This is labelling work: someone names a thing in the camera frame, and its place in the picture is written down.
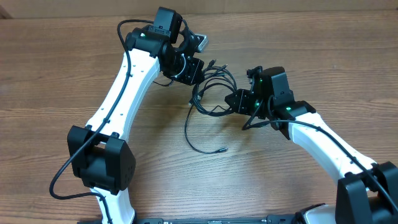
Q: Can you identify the thin black USB cable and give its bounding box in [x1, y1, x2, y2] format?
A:
[183, 104, 229, 155]

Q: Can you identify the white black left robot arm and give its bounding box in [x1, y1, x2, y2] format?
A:
[67, 7, 208, 223]

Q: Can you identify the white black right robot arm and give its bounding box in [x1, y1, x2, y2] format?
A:
[224, 66, 397, 223]

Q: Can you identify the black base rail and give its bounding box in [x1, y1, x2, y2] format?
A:
[77, 213, 299, 224]

